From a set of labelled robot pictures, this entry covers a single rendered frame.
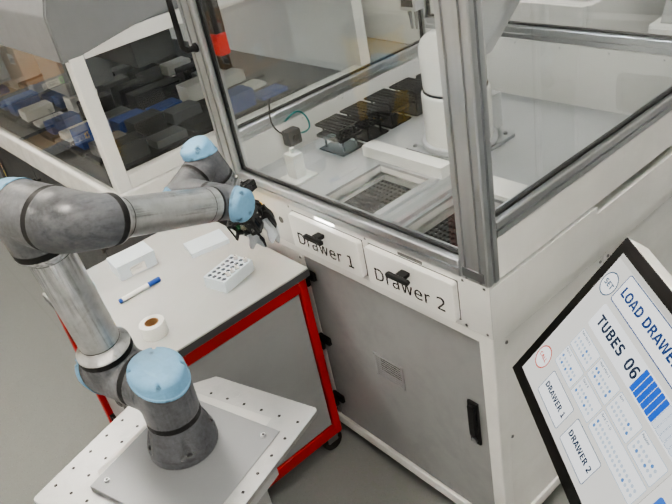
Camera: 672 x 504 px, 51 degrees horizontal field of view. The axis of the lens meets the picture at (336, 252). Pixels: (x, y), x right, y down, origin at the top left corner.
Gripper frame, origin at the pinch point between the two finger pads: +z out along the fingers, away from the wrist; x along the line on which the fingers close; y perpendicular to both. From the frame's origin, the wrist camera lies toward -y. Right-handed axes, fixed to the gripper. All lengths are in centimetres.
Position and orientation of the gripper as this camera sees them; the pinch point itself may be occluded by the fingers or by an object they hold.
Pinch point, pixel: (270, 239)
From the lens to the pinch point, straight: 184.4
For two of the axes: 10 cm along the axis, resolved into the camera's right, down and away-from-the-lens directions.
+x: 9.0, -2.6, -3.5
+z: 4.3, 6.4, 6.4
